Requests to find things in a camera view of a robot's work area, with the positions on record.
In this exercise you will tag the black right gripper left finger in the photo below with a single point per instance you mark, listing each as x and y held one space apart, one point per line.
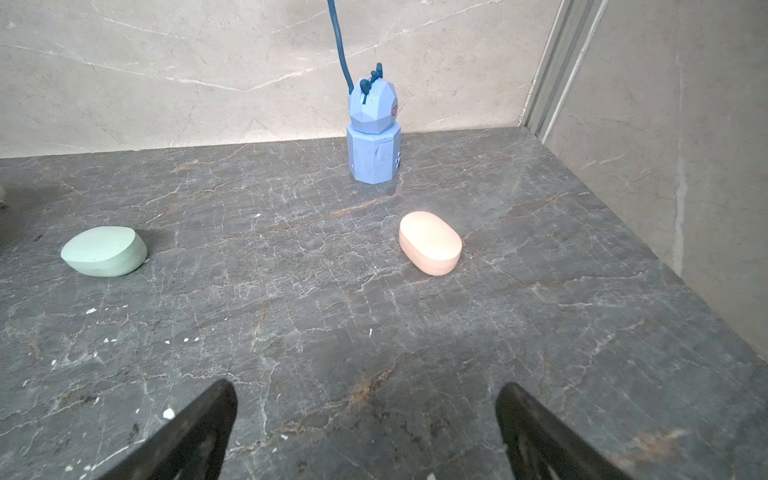
191 446

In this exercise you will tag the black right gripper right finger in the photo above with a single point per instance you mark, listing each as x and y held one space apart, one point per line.
540 446

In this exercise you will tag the mint green charging case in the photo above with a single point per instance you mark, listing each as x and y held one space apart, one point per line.
105 251

